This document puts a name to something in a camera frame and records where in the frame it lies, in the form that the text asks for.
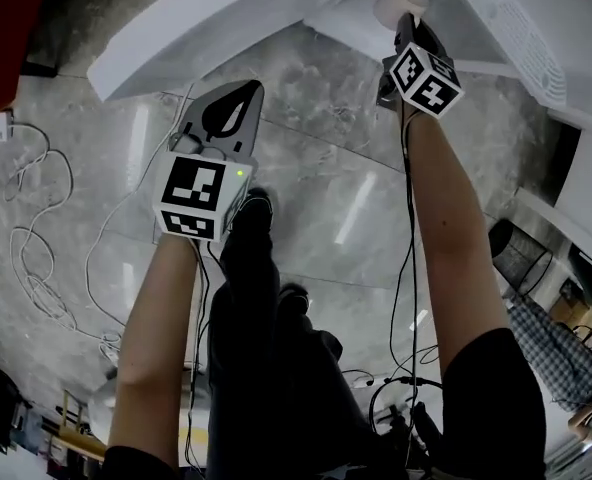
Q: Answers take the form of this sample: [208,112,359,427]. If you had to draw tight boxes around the orange sofa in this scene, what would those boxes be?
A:
[0,0,58,125]

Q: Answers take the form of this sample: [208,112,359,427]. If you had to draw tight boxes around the person's black trousers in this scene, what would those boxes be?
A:
[205,186,378,480]

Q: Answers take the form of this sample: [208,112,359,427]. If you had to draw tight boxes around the black mesh trash bin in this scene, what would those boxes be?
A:
[487,217,555,298]

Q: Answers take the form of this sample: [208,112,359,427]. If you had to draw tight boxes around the left hand-held gripper black cable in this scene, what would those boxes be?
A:
[182,239,213,475]

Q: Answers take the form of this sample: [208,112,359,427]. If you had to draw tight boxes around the right hand-held gripper black cable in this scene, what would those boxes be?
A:
[387,111,423,470]

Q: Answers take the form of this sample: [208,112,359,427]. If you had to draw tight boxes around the hand-held gripper black cable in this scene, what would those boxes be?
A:
[387,111,423,470]
[182,239,213,475]

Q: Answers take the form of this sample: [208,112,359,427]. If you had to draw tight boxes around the cardboard box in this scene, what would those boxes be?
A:
[549,292,592,325]

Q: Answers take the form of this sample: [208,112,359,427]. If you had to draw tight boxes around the person's left forearm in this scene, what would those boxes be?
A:
[105,231,201,470]

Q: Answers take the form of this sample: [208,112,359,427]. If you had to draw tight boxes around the white water dispenser cabinet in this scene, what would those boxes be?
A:
[303,0,592,134]

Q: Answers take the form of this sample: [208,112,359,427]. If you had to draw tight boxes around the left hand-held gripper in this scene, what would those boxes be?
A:
[151,78,267,244]

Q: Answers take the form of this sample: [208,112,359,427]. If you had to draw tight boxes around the person's right forearm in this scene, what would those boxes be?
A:
[399,106,511,375]

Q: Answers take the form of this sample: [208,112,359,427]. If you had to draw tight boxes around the white coiled floor cable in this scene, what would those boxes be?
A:
[1,122,123,352]

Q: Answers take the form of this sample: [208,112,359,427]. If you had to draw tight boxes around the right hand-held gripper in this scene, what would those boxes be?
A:
[375,11,466,121]

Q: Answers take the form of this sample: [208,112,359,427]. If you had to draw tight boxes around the white cup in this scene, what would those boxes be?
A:
[373,0,432,29]

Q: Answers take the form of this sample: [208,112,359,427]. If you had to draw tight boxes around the thin white cable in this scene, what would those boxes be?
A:
[83,81,198,330]

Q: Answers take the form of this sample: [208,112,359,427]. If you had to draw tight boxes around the person's black printed shirt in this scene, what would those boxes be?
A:
[99,326,548,480]

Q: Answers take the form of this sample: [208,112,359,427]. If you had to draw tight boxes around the person's black shoe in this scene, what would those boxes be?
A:
[232,186,276,235]
[277,281,312,315]

